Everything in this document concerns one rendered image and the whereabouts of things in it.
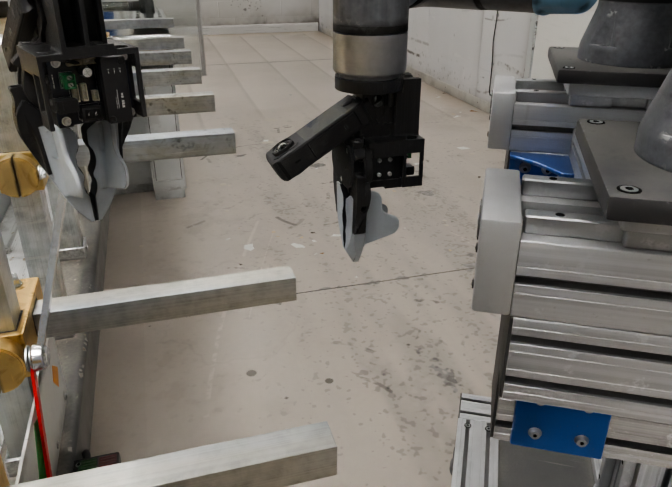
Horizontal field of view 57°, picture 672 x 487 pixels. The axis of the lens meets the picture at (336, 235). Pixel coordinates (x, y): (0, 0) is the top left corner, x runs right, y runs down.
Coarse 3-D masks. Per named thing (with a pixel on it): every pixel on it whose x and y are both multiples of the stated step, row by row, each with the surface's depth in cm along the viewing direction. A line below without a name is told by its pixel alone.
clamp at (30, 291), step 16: (32, 288) 65; (32, 304) 63; (32, 320) 62; (0, 336) 58; (16, 336) 58; (32, 336) 62; (0, 352) 56; (16, 352) 57; (0, 368) 57; (16, 368) 57; (0, 384) 57; (16, 384) 58
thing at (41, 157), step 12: (12, 96) 48; (24, 96) 48; (12, 108) 49; (24, 108) 48; (36, 108) 48; (24, 120) 48; (36, 120) 49; (24, 132) 49; (36, 132) 49; (36, 144) 50; (36, 156) 50; (48, 168) 50
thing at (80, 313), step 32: (128, 288) 67; (160, 288) 67; (192, 288) 67; (224, 288) 68; (256, 288) 69; (288, 288) 70; (64, 320) 64; (96, 320) 65; (128, 320) 66; (160, 320) 67
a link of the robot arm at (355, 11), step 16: (336, 0) 60; (352, 0) 58; (368, 0) 58; (384, 0) 58; (400, 0) 59; (416, 0) 63; (336, 16) 60; (352, 16) 59; (368, 16) 58; (384, 16) 58; (400, 16) 59; (352, 32) 59; (368, 32) 59; (384, 32) 59; (400, 32) 60
